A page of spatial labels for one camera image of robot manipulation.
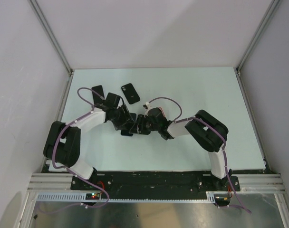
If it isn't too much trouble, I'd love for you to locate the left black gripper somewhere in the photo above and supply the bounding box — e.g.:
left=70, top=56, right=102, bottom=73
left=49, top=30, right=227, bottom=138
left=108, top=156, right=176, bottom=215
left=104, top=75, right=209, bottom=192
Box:
left=110, top=104, right=134, bottom=131

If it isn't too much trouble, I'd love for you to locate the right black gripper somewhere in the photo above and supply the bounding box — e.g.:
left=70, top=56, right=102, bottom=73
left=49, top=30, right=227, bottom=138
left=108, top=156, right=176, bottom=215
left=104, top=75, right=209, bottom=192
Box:
left=129, top=114, right=160, bottom=135

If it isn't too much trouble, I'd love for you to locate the black smartphone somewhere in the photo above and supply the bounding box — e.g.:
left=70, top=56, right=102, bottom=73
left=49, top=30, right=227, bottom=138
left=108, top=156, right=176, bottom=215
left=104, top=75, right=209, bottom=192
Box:
left=120, top=130, right=133, bottom=137

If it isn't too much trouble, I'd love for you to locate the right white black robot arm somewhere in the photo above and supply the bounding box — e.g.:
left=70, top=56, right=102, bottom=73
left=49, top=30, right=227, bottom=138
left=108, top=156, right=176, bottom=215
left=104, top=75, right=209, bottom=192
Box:
left=129, top=105, right=230, bottom=190

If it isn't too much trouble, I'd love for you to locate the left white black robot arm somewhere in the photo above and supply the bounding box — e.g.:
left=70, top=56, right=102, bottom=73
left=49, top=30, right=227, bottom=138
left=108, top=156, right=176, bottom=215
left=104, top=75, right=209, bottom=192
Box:
left=43, top=93, right=135, bottom=190

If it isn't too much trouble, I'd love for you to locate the black phone case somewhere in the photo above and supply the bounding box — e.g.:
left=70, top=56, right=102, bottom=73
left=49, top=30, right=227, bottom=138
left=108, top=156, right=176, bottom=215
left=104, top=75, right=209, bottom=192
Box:
left=121, top=83, right=140, bottom=105

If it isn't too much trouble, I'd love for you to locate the small black phone left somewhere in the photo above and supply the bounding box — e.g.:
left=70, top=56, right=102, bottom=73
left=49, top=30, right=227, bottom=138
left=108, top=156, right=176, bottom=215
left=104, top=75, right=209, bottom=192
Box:
left=91, top=85, right=105, bottom=105

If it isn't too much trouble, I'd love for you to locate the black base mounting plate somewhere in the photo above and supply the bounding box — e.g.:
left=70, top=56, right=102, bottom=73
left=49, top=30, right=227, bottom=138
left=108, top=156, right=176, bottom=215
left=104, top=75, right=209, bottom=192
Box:
left=70, top=171, right=241, bottom=200

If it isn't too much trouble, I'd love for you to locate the left controller board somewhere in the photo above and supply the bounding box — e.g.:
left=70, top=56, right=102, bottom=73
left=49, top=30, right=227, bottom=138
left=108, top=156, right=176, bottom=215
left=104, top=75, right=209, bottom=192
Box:
left=86, top=193, right=101, bottom=200

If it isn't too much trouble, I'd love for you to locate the controller board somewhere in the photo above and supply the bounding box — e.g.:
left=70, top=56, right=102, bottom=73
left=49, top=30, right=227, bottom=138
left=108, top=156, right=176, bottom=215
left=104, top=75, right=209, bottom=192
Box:
left=214, top=195, right=231, bottom=207
left=86, top=193, right=101, bottom=200

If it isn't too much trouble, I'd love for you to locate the right controller board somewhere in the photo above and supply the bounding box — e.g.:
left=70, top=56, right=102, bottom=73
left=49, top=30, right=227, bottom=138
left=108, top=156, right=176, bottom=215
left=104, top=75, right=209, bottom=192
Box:
left=214, top=195, right=231, bottom=207

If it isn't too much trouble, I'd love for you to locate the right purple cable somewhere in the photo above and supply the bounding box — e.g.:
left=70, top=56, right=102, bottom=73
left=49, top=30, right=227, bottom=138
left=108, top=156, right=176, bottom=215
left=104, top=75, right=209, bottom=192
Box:
left=144, top=96, right=252, bottom=213

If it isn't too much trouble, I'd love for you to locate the aluminium front frame rail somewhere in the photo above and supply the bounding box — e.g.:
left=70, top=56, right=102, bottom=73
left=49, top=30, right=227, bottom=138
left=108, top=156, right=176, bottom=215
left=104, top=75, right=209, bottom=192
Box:
left=27, top=173, right=286, bottom=194

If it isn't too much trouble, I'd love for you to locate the grey slotted cable duct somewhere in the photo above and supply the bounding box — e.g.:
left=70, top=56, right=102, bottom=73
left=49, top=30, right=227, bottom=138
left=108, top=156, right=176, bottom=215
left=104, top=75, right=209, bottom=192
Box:
left=36, top=191, right=216, bottom=204

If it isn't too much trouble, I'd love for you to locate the left aluminium corner post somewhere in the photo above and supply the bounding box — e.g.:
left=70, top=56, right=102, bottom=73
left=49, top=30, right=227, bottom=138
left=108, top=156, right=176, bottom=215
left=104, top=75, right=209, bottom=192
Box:
left=28, top=0, right=73, bottom=76

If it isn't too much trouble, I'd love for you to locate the aluminium corner post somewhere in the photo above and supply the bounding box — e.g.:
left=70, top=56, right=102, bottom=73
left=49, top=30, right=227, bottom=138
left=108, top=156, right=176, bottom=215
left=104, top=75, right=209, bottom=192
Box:
left=28, top=0, right=73, bottom=76
left=236, top=0, right=282, bottom=74

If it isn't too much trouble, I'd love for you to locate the right aluminium corner post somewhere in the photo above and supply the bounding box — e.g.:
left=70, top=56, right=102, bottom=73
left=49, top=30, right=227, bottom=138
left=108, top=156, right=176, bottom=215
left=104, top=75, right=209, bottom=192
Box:
left=236, top=0, right=282, bottom=74

